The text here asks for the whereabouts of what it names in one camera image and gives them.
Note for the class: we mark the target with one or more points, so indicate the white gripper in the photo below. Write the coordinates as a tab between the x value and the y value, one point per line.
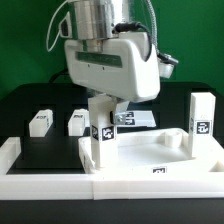
120	70

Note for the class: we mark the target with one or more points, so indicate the white desk top tray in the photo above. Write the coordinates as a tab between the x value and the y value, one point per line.
158	151

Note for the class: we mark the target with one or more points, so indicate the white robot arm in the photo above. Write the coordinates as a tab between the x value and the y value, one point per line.
92	21

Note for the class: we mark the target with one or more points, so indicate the fiducial marker sheet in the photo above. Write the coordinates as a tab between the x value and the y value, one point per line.
137	118

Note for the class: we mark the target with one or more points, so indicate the white U-shaped obstacle fence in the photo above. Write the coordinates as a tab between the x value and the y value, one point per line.
204	180

